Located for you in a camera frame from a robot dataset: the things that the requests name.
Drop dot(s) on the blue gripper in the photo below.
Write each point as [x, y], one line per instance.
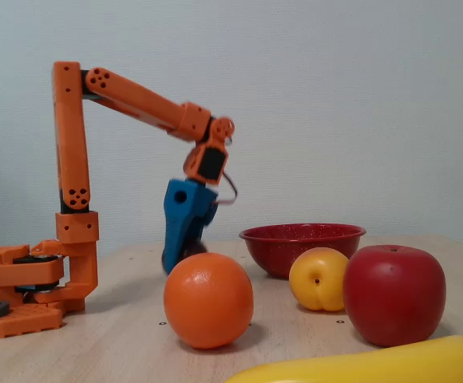
[186, 205]

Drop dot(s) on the dark purple plum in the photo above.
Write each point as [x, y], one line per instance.
[195, 250]

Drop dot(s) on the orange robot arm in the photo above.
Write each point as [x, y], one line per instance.
[70, 139]

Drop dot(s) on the orange robot base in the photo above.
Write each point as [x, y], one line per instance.
[20, 319]

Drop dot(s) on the red speckled bowl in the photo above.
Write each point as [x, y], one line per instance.
[279, 251]

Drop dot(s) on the orange fruit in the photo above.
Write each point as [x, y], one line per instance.
[207, 303]

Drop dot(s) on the yellow orange peach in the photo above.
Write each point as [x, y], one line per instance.
[315, 283]

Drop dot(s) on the red apple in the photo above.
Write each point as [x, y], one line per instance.
[395, 299]

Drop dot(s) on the yellow banana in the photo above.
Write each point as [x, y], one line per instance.
[375, 365]

